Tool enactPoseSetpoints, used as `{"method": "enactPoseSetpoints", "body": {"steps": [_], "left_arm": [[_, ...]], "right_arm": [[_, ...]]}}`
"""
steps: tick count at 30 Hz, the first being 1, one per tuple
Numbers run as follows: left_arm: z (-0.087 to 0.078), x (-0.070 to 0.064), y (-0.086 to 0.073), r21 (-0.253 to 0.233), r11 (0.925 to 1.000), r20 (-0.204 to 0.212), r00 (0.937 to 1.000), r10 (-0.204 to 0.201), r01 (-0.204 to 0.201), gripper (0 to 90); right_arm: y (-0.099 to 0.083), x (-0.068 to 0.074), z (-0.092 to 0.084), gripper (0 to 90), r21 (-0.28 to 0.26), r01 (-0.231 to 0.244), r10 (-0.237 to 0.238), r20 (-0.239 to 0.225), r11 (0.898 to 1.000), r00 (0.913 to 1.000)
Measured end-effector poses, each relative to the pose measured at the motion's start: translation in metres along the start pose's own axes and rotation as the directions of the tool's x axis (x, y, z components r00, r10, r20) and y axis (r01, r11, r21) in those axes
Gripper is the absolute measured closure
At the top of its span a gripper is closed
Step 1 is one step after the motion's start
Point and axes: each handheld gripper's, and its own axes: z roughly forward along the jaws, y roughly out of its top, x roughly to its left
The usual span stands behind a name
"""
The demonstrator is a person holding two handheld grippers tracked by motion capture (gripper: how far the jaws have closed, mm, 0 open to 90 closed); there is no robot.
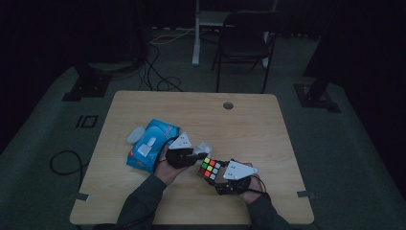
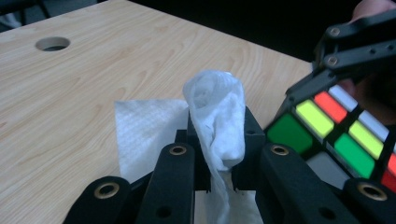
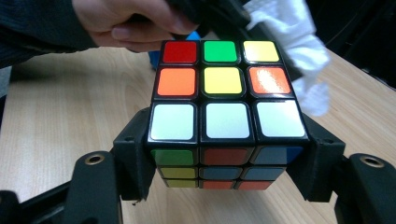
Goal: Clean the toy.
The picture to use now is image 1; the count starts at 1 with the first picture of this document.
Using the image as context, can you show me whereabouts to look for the white floor cable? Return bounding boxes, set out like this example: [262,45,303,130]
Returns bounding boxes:
[148,28,196,46]

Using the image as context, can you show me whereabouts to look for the black post with base plate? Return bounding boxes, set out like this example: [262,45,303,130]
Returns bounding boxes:
[293,0,342,114]

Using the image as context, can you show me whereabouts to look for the person's left hand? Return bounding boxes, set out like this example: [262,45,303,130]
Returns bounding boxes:
[154,146,190,187]

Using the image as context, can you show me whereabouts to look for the colourful puzzle cube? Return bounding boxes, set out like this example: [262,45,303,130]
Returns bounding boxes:
[198,156,223,181]

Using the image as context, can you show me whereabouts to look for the white wet wipe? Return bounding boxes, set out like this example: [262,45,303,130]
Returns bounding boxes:
[192,141,214,159]

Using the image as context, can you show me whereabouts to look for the white desk frame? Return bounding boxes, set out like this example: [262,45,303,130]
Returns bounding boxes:
[191,0,280,70]

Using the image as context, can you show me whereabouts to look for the black folding chair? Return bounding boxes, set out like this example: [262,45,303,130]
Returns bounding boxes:
[211,11,280,94]

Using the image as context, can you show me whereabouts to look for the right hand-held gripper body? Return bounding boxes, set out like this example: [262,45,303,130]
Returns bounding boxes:
[214,160,259,196]

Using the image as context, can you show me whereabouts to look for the person's right hand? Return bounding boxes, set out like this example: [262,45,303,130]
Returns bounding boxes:
[237,173,266,205]

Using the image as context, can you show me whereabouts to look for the right hand-held gripper cable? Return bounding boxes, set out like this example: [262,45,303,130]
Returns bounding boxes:
[251,174,271,201]

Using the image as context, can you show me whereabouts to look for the blue wet wipes pack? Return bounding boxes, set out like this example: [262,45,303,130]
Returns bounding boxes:
[125,118,182,175]

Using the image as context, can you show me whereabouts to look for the round grey stand base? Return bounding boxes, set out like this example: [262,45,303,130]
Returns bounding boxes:
[87,59,140,74]

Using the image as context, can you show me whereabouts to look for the black tangled floor cables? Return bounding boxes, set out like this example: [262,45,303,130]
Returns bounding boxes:
[137,42,185,93]

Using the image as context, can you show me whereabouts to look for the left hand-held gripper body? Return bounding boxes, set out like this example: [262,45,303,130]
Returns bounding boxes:
[165,131,200,170]

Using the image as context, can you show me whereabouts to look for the black stand with flat base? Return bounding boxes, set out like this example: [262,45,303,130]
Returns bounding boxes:
[61,62,113,103]

